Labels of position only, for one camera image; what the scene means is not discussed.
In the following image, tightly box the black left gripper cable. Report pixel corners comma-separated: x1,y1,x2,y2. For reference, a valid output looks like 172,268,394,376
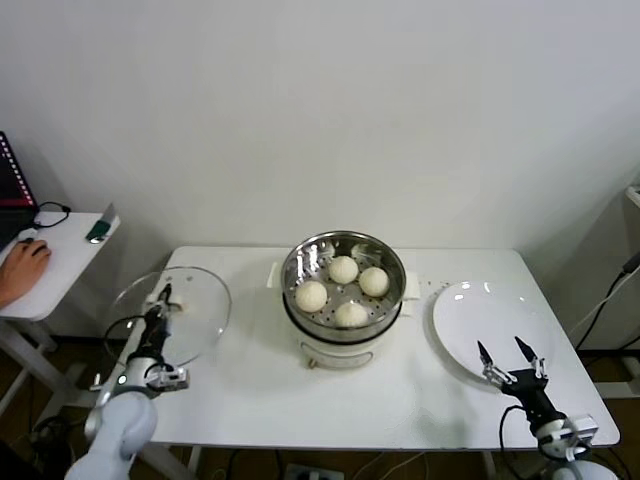
89,313,152,392

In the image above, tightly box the round glass pot lid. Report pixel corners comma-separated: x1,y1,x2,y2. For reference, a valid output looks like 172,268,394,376
105,266,233,366

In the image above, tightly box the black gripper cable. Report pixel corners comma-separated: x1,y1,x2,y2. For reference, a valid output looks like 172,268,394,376
499,404,542,467
89,313,152,392

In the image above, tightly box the white side table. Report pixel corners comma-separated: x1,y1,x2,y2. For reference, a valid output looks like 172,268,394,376
0,212,121,416

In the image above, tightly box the white wall cable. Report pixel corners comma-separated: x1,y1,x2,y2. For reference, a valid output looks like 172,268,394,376
569,279,640,336

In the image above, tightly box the white work table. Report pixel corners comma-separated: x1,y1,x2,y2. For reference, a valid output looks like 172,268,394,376
84,244,621,480

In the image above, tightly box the white steamed baozi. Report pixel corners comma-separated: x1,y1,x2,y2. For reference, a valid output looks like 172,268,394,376
358,266,390,297
333,302,370,329
294,280,329,314
328,255,359,285

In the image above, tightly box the white power strip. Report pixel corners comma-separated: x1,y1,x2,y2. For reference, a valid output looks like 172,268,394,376
283,463,346,480

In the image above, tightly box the white electric cooker base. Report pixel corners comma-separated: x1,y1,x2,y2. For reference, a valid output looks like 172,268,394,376
268,260,421,371

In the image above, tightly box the black wall cable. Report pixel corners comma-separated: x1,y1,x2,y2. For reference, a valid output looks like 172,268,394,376
574,252,640,351

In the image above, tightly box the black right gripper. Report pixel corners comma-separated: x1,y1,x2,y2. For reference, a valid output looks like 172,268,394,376
476,335,567,427

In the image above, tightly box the black laptop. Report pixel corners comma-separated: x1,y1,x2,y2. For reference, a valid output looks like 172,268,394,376
0,132,39,251

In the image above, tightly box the stainless steel steamer basket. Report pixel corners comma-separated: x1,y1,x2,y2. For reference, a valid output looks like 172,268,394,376
279,229,407,342

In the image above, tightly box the green circuit board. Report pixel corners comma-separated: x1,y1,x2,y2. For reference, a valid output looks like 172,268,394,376
84,218,112,246

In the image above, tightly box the round white plate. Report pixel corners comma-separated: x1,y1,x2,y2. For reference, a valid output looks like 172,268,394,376
432,280,556,387

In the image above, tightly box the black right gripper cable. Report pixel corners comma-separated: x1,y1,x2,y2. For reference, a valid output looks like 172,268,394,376
499,404,542,467

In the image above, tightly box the black looped usb cable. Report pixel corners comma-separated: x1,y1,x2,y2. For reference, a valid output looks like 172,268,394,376
32,202,71,231

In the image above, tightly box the bare person hand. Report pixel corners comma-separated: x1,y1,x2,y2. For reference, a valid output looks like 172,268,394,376
0,240,54,307

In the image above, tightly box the coiled black floor cable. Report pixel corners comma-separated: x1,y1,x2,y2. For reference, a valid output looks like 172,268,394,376
30,417,69,454

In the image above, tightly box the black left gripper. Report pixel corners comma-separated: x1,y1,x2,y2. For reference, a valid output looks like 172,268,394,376
135,282,181,357

